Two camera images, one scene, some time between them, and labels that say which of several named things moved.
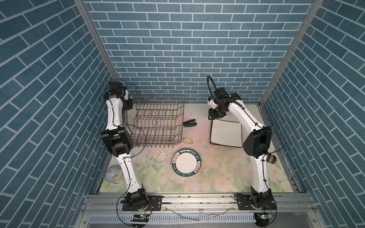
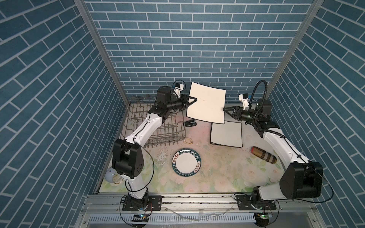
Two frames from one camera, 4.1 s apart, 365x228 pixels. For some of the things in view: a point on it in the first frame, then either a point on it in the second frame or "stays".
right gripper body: (216, 113) to (248, 118)
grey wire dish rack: (158, 119) stays
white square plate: (226, 133) stays
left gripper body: (128, 104) to (175, 104)
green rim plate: (186, 162) stays
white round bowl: (114, 174) stays
